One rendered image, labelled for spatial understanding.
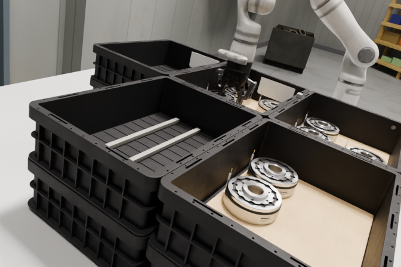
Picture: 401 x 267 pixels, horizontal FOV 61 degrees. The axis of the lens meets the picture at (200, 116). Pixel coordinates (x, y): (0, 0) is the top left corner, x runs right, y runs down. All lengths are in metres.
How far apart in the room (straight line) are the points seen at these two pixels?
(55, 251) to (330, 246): 0.48
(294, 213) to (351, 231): 0.11
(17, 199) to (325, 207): 0.63
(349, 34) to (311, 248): 0.83
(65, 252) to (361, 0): 9.66
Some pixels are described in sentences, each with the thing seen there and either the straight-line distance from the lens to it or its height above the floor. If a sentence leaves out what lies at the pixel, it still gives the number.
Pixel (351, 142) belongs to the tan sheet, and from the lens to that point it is 1.14.
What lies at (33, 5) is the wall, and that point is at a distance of 2.55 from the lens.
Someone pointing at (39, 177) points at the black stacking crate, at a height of 0.80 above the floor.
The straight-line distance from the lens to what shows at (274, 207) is 0.62.
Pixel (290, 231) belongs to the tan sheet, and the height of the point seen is 0.83.
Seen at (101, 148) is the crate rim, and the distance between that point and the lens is 0.53.
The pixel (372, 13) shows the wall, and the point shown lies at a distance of 9.98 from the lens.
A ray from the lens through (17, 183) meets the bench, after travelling 0.85.
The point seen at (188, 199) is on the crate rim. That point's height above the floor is 0.93.
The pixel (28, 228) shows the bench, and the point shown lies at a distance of 0.74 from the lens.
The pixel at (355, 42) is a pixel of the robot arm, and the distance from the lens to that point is 1.28.
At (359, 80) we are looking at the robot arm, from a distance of 1.33.
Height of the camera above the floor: 1.20
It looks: 22 degrees down
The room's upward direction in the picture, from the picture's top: 13 degrees clockwise
